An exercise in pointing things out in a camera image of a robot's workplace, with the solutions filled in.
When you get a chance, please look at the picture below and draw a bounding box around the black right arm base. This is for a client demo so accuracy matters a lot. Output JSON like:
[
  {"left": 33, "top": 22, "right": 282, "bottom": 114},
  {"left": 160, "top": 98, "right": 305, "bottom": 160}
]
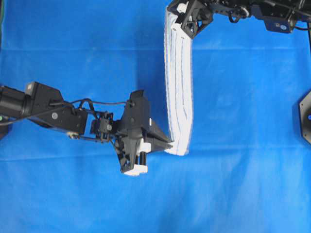
[{"left": 292, "top": 89, "right": 311, "bottom": 147}]

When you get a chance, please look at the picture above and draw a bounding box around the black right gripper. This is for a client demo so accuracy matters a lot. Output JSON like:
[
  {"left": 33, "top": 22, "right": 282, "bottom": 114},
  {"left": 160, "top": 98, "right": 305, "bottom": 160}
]
[{"left": 166, "top": 0, "right": 213, "bottom": 43}]

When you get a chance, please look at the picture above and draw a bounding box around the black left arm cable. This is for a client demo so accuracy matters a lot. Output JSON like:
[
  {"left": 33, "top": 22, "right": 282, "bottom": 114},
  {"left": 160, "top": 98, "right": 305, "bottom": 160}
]
[{"left": 50, "top": 98, "right": 133, "bottom": 115}]

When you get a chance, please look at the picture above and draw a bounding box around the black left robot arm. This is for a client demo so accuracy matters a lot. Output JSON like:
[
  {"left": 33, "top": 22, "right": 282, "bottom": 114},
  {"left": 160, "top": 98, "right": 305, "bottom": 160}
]
[{"left": 0, "top": 82, "right": 173, "bottom": 176}]

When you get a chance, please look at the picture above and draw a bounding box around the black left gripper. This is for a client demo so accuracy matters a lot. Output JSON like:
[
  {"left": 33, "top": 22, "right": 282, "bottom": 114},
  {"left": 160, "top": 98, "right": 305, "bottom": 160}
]
[{"left": 114, "top": 90, "right": 173, "bottom": 176}]

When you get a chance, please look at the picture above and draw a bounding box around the blue table cloth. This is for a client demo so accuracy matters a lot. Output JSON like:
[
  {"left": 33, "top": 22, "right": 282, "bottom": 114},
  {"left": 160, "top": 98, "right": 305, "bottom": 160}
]
[{"left": 0, "top": 0, "right": 311, "bottom": 233}]

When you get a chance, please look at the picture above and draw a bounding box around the blue striped white towel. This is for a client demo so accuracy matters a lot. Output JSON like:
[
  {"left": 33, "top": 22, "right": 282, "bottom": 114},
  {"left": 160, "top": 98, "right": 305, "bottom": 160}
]
[{"left": 164, "top": 12, "right": 193, "bottom": 156}]

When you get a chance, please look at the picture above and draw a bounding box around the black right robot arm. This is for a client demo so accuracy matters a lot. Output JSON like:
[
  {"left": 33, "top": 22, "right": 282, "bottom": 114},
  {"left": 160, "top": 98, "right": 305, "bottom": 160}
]
[{"left": 167, "top": 0, "right": 311, "bottom": 39}]

